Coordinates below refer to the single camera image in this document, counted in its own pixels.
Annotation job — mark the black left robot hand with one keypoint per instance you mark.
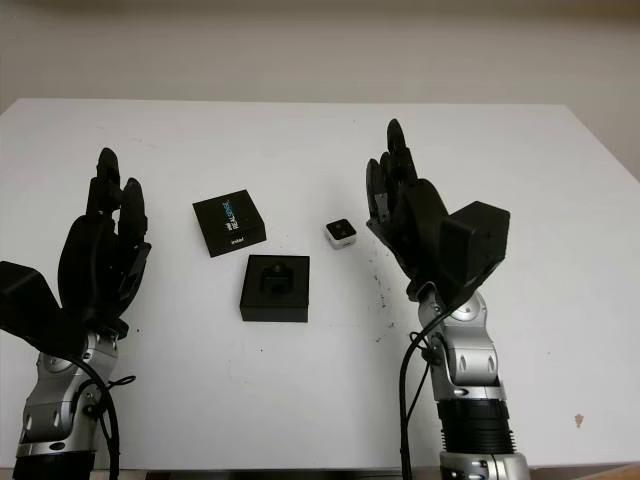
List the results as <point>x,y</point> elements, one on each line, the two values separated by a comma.
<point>95,260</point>

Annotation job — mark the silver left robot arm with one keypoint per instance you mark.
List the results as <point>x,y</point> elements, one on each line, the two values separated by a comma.
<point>55,395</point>

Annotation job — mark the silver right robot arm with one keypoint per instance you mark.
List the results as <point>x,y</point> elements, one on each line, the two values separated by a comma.
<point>472,370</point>

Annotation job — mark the small silver RealSense camera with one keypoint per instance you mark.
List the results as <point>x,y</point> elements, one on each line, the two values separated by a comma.
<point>339,232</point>

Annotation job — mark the black camera box base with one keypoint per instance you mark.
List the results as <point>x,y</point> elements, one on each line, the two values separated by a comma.
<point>295,295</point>

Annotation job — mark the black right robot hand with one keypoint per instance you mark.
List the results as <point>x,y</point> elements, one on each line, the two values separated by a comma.
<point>420,220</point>

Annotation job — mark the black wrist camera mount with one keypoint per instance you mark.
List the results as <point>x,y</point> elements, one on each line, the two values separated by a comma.
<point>27,300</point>
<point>475,240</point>

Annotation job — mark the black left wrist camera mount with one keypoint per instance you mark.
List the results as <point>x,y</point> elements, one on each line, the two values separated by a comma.
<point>27,300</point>

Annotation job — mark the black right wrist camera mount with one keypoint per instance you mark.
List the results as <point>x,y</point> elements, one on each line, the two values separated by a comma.
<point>475,240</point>

